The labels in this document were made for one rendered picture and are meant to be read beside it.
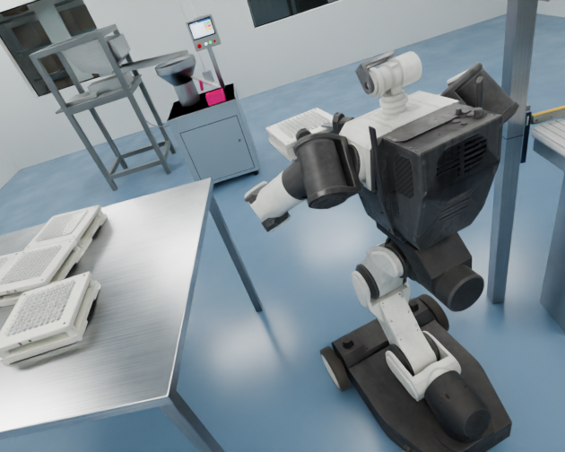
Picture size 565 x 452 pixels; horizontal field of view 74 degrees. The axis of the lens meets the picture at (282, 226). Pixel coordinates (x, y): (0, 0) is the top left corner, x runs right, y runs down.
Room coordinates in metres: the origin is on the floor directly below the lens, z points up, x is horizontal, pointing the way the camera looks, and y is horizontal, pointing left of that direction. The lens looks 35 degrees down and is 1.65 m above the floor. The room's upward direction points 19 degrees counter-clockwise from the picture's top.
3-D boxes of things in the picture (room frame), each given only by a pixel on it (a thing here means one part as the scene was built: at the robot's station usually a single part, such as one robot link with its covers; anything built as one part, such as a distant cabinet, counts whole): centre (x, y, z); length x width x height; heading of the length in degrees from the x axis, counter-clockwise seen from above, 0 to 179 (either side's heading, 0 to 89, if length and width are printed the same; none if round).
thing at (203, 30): (3.73, 0.12, 1.07); 0.23 x 0.10 x 0.62; 87
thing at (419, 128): (0.76, -0.35, 1.16); 0.34 x 0.30 x 0.36; 102
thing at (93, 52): (4.16, 1.07, 0.75); 1.43 x 1.06 x 1.50; 87
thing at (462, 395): (0.84, -0.33, 0.19); 0.64 x 0.52 x 0.33; 12
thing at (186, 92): (3.65, 0.38, 0.95); 0.49 x 0.36 x 0.38; 87
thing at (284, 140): (1.44, -0.20, 1.07); 0.25 x 0.24 x 0.02; 100
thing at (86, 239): (1.50, 0.89, 0.91); 0.24 x 0.24 x 0.02; 79
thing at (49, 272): (1.26, 0.94, 0.96); 0.25 x 0.24 x 0.02; 169
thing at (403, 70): (0.82, -0.34, 1.36); 0.10 x 0.07 x 0.09; 102
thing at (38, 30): (6.24, 2.17, 1.43); 1.32 x 0.01 x 1.11; 87
